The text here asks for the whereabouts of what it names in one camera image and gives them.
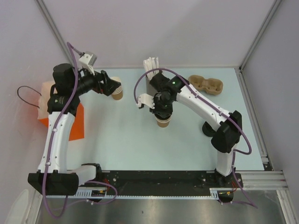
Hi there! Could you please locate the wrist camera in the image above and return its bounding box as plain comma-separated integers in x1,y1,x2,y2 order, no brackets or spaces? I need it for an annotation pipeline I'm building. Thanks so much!
137,93,155,109
79,51,97,75

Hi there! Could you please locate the white wrapped stirrers bundle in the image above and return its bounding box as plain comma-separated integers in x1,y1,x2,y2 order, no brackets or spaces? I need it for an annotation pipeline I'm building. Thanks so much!
143,57,160,81

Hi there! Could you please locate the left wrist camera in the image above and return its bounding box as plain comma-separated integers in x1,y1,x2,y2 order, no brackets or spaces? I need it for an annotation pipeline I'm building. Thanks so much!
79,51,97,75

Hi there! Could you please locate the white slotted cable duct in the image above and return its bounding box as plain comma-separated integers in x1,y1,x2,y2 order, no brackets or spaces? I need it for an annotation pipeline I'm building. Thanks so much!
74,189,106,198

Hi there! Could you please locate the aluminium frame rail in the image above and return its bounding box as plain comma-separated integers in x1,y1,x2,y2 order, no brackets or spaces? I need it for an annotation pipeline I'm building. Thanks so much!
238,171,288,190

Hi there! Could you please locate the single brown paper cup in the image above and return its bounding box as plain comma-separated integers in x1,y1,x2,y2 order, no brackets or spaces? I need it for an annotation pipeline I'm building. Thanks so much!
156,117,171,128

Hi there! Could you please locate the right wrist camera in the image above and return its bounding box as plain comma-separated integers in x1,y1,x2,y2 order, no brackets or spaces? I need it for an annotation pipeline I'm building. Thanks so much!
137,93,155,109

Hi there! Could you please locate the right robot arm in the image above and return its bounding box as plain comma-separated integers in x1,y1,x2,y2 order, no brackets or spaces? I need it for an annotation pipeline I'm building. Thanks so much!
146,71,242,187

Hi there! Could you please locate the stack of brown paper cups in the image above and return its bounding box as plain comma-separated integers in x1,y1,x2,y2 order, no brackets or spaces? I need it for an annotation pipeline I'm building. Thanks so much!
111,77,123,100

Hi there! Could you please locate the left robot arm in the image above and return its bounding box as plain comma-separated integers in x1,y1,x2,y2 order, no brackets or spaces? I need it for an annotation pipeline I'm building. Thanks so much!
28,63,121,196

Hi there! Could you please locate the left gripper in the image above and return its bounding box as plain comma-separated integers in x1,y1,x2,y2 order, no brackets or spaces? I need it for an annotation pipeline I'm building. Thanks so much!
71,64,120,96

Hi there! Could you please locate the orange paper bag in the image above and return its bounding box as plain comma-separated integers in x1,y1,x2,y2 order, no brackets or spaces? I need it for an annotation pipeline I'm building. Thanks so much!
36,81,84,141

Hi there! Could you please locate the grey stirrer holder cup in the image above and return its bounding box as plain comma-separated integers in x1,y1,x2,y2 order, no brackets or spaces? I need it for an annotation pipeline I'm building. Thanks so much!
145,72,156,96

